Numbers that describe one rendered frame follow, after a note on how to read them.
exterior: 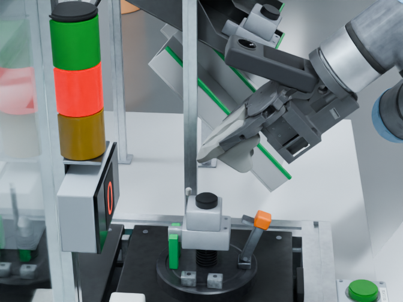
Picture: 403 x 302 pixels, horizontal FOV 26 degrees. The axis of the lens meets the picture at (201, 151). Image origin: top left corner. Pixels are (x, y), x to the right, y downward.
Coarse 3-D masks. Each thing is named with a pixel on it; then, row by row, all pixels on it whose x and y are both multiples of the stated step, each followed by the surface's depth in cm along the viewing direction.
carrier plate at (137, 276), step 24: (144, 240) 129; (240, 240) 129; (264, 240) 129; (288, 240) 129; (144, 264) 124; (264, 264) 124; (288, 264) 124; (120, 288) 119; (144, 288) 119; (264, 288) 119; (288, 288) 119
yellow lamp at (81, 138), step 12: (60, 120) 89; (72, 120) 88; (84, 120) 88; (96, 120) 89; (60, 132) 89; (72, 132) 89; (84, 132) 89; (96, 132) 89; (60, 144) 90; (72, 144) 89; (84, 144) 89; (96, 144) 90; (72, 156) 90; (84, 156) 90; (96, 156) 90
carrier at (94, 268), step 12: (120, 228) 132; (108, 240) 129; (120, 240) 130; (108, 252) 126; (84, 264) 124; (96, 264) 124; (108, 264) 124; (84, 276) 121; (96, 276) 121; (108, 276) 121; (84, 288) 119; (96, 288) 119; (108, 288) 121; (84, 300) 116; (96, 300) 116
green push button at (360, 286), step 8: (360, 280) 120; (368, 280) 120; (352, 288) 118; (360, 288) 118; (368, 288) 118; (376, 288) 118; (352, 296) 118; (360, 296) 117; (368, 296) 117; (376, 296) 118
